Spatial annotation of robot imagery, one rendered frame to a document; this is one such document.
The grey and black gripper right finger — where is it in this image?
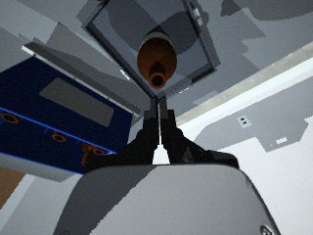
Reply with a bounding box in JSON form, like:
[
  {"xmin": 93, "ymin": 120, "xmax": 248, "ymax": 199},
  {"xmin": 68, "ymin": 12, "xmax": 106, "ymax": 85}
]
[{"xmin": 159, "ymin": 98, "xmax": 240, "ymax": 168}]

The brown glass bottle with white label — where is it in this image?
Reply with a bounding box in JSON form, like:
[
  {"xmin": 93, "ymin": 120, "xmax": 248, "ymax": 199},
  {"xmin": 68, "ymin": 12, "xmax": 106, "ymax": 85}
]
[{"xmin": 137, "ymin": 30, "xmax": 177, "ymax": 89}]

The black shallow tray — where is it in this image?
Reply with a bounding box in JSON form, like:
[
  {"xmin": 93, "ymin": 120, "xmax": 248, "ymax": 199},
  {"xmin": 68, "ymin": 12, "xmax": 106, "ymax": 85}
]
[{"xmin": 82, "ymin": 0, "xmax": 217, "ymax": 105}]

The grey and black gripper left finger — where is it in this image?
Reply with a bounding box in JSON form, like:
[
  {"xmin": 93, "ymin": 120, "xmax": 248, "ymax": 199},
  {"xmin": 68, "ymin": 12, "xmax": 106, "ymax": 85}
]
[{"xmin": 85, "ymin": 98, "xmax": 159, "ymax": 174}]

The blue plastic crate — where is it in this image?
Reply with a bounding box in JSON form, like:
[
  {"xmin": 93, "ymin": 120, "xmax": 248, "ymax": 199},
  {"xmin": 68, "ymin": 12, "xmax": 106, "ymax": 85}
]
[{"xmin": 0, "ymin": 58, "xmax": 133, "ymax": 175}]

